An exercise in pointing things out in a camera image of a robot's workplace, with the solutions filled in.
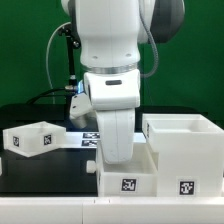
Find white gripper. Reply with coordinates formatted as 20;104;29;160
96;109;135;164

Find white drawer box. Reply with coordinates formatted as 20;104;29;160
86;143;157;197
3;121;66;157

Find large white drawer cabinet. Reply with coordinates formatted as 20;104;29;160
142;114;224;197

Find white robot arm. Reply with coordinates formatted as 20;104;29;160
61;0;185;164

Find white marker base plate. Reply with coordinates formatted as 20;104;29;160
61;131;146;149

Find white front rail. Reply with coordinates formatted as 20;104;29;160
0;197;224;224

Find black cables at base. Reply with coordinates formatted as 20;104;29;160
26;87;79;105

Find black camera on stand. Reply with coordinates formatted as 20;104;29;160
58;23;81;89

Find white grey cable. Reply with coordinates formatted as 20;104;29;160
45;20;74;104

